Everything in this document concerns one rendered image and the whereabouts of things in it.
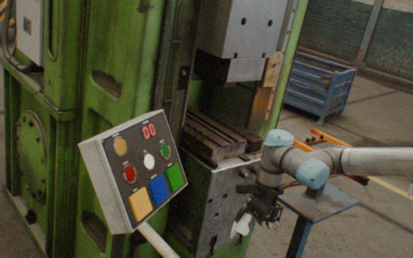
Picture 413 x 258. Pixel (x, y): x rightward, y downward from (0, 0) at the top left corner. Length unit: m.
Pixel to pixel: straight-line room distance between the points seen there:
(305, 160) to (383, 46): 8.45
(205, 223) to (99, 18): 0.97
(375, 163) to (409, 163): 0.08
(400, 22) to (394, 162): 8.35
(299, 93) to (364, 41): 4.27
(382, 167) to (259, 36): 0.77
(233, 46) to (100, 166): 0.69
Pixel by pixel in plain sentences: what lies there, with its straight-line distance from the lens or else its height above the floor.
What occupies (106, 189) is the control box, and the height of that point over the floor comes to 1.06.
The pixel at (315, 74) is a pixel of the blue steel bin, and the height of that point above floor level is 0.60.
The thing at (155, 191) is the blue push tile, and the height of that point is 1.01.
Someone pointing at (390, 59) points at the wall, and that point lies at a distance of 9.38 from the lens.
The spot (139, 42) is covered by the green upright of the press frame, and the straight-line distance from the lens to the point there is 1.45.
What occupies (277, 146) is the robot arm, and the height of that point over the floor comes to 1.26.
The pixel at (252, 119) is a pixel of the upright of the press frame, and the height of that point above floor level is 1.01.
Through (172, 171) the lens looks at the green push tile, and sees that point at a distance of 1.33.
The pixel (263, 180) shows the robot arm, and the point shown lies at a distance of 1.14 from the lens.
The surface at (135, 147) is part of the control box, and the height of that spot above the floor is 1.14.
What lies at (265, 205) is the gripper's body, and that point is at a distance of 1.17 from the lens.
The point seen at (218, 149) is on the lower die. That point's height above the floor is 0.98.
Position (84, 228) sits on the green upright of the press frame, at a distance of 2.17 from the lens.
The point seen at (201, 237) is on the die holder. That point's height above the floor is 0.58.
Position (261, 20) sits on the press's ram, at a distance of 1.59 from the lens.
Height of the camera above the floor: 1.68
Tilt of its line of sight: 22 degrees down
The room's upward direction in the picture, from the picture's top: 11 degrees clockwise
